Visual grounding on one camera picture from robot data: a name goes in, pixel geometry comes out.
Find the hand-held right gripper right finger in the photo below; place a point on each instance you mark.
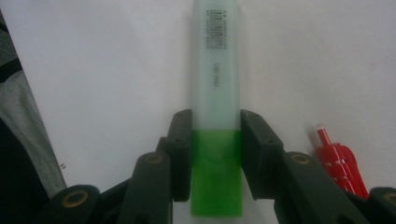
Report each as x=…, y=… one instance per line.
x=261, y=155

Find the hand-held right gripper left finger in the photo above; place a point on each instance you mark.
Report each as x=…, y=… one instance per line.
x=179, y=155

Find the red pen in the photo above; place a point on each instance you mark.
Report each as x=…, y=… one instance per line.
x=341, y=165

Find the green highlighter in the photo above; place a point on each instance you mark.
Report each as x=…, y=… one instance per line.
x=216, y=93

